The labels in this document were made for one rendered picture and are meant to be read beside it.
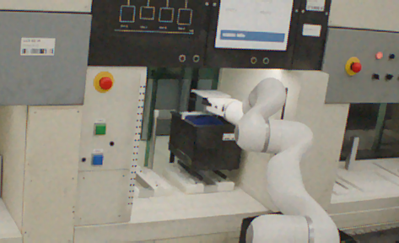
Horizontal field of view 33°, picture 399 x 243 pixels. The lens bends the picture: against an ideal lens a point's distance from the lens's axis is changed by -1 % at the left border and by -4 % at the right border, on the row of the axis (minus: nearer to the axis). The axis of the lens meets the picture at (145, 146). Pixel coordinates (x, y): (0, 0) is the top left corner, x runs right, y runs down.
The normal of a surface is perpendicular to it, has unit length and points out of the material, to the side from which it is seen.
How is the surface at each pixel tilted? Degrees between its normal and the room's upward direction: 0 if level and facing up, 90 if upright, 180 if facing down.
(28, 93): 90
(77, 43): 90
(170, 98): 90
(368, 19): 90
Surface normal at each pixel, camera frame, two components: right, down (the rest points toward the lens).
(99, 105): 0.40, 0.33
